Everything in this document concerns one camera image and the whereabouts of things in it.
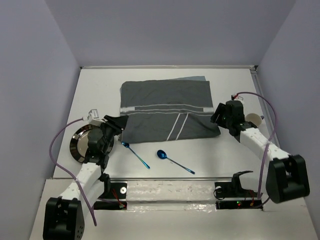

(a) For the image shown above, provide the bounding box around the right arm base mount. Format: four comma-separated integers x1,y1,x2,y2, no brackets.
213,170,263,210

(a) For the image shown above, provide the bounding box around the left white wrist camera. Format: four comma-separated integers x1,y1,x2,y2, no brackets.
81,109,105,127

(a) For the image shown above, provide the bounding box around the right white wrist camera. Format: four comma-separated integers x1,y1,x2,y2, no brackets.
231,94,244,104

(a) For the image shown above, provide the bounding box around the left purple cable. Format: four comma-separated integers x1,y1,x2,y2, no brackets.
48,117,98,227

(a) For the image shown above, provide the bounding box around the grey striped cloth placemat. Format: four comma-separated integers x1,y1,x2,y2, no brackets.
118,76,221,144

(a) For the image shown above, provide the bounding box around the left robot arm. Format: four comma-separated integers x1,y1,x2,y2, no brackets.
42,112,129,240

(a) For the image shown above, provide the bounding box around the blue metal spoon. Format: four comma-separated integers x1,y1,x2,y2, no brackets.
156,149,196,175

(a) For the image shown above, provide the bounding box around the blue metal fork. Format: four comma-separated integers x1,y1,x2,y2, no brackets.
121,141,150,170

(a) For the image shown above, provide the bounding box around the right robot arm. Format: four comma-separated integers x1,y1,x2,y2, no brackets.
210,100,310,204

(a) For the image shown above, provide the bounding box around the purple ceramic mug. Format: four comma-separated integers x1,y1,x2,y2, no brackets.
245,113,265,127

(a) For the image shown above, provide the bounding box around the dark patterned dinner plate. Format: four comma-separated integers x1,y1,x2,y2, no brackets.
69,124,109,167

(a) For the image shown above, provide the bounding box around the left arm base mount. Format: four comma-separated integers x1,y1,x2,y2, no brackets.
93,182,128,211

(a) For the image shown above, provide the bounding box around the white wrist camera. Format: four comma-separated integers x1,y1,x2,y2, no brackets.
231,94,244,104
81,109,105,127

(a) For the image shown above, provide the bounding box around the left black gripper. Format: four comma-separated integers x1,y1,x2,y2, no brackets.
96,115,128,153

